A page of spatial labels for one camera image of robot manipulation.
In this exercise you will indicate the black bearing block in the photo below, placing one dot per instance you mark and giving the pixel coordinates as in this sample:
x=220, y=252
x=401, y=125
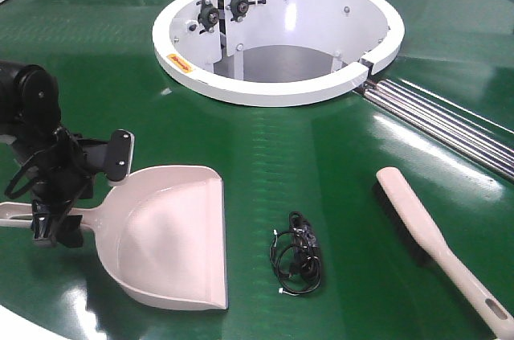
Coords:
x=240, y=8
x=208, y=16

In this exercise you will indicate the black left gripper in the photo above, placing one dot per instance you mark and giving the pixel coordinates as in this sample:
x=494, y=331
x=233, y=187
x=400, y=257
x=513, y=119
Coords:
x=57, y=174

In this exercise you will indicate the pink plastic dustpan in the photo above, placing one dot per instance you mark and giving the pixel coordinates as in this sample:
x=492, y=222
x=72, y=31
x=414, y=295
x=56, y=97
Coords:
x=161, y=236

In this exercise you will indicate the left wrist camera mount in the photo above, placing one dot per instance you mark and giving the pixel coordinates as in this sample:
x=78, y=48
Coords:
x=113, y=158

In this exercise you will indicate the steel rollers right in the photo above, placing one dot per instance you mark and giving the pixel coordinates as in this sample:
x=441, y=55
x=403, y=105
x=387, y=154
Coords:
x=452, y=129

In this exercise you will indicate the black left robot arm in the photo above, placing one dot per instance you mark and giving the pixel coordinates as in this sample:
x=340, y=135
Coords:
x=29, y=108

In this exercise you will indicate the right black bearing block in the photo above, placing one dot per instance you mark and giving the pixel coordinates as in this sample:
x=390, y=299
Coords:
x=240, y=8

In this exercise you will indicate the left black bearing block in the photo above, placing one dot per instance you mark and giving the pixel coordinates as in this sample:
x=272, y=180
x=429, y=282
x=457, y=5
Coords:
x=208, y=16

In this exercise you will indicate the beige hand broom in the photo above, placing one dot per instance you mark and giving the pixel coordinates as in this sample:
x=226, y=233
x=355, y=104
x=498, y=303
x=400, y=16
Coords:
x=425, y=239

